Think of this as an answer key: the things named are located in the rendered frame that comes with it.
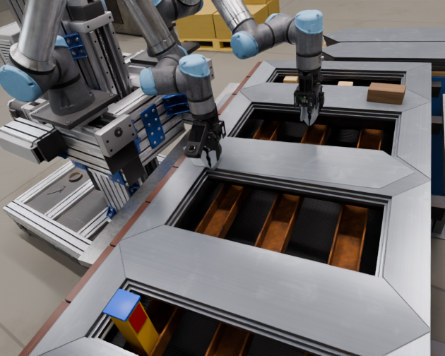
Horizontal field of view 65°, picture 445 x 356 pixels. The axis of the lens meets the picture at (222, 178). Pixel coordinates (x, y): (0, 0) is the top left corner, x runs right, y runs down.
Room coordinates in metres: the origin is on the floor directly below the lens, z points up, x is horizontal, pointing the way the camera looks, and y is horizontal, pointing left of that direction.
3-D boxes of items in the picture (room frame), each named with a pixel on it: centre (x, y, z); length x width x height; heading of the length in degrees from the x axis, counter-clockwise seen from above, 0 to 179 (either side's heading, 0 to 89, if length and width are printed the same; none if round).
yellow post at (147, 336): (0.45, 0.27, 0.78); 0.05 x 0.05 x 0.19; 59
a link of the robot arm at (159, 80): (0.96, 0.11, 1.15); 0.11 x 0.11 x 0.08; 74
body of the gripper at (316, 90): (0.99, -0.32, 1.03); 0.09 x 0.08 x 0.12; 149
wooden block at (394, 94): (1.12, -0.65, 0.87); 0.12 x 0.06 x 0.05; 53
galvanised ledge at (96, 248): (1.29, 0.10, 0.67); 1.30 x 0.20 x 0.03; 149
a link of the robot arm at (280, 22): (1.07, -0.26, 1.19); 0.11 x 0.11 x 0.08; 29
